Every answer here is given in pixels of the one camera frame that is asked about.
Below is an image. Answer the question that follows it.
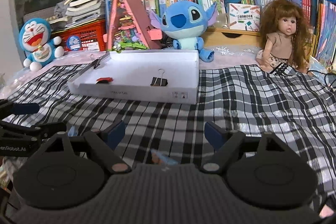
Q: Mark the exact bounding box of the large black binder clip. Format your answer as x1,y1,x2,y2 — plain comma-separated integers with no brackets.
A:
150,69,168,87

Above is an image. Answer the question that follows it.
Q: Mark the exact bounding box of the pink fleece blanket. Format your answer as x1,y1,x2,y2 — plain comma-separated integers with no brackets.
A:
199,45,261,70

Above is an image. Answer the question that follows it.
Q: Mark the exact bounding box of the white cardboard box tray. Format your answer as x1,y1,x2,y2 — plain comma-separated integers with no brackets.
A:
67,50,199,105

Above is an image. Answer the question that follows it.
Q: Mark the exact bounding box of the blue Stitch plush toy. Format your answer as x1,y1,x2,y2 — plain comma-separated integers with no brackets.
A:
149,1,218,63

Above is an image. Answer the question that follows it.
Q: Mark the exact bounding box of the black cable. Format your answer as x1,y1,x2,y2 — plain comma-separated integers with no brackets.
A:
309,69,336,88

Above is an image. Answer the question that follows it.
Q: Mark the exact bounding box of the black white plaid cloth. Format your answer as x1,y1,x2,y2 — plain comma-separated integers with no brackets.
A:
7,65,335,200

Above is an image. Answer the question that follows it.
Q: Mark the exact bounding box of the red plastic crate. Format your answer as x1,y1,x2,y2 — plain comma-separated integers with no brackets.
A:
51,20,106,52

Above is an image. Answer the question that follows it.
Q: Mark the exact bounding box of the white printed cardboard box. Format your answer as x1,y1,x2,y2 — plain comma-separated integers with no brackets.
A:
228,3,260,32

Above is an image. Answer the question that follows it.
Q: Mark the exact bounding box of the brown haired baby doll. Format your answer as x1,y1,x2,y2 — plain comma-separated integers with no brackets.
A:
256,0,310,73

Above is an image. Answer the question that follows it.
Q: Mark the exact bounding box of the pink triangular diorama house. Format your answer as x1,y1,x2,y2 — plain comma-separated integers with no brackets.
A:
106,0,162,53

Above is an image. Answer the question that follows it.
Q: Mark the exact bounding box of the wooden drawer unit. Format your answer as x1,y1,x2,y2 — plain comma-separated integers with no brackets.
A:
201,27,262,48

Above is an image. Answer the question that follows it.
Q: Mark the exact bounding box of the stack of papers and books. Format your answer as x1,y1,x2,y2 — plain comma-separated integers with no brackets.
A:
47,0,111,25

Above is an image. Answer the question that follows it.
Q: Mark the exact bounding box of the small binder clip on box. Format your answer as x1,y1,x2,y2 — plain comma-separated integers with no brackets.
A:
90,54,104,69

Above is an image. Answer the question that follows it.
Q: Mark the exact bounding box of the Doraemon plush toy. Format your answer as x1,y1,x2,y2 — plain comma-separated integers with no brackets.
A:
19,18,64,72

